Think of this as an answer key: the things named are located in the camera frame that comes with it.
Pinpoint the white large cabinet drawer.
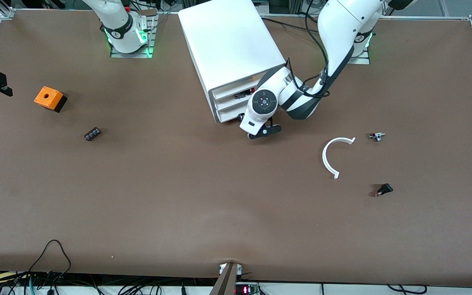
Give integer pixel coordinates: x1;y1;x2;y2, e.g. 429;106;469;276
218;107;247;123

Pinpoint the orange button box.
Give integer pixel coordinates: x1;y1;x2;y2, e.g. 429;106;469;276
34;86;68;113

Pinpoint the white drawer cabinet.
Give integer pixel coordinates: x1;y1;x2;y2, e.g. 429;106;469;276
178;0;289;123

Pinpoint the red LED display module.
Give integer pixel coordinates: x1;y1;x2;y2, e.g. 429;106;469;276
234;282;262;295

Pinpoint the white curved plastic strip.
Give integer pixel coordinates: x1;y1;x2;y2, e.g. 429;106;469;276
322;137;356;179

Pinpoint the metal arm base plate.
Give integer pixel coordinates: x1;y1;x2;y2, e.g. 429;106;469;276
349;44;371;65
110;14;157;59

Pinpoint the black looped cable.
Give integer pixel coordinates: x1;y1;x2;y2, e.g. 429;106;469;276
26;239;73;283

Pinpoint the black red switch part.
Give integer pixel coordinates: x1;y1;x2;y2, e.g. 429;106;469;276
234;87;256;100

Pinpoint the brown camera post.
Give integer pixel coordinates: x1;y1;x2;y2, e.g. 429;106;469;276
209;262;239;295

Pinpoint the black cable behind cabinet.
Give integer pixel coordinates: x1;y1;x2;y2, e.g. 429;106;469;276
261;16;322;34

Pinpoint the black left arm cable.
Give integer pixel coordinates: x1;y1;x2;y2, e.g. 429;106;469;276
286;0;331;99

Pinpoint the black red rocker switch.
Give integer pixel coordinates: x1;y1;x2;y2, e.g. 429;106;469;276
374;183;394;197

